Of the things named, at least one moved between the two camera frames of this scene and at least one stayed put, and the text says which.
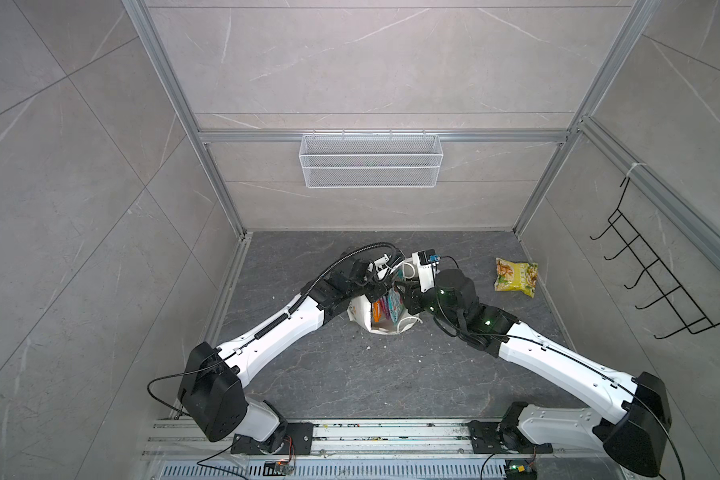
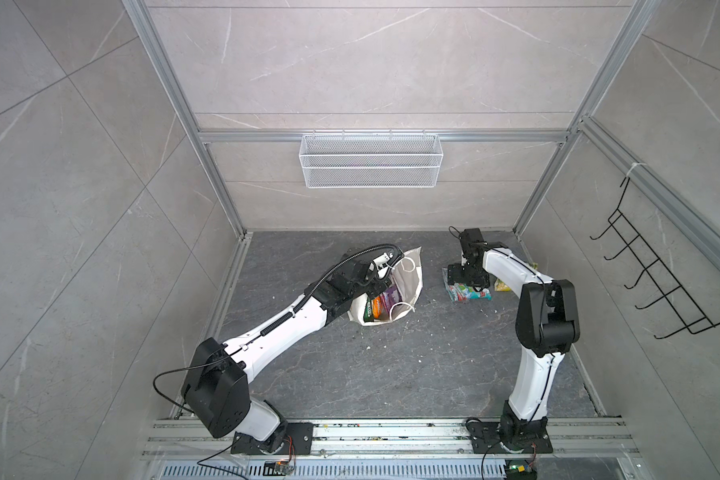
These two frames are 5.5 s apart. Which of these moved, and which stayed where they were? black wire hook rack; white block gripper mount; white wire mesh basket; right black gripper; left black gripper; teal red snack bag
Moved: teal red snack bag; right black gripper
Stayed: black wire hook rack; white block gripper mount; left black gripper; white wire mesh basket
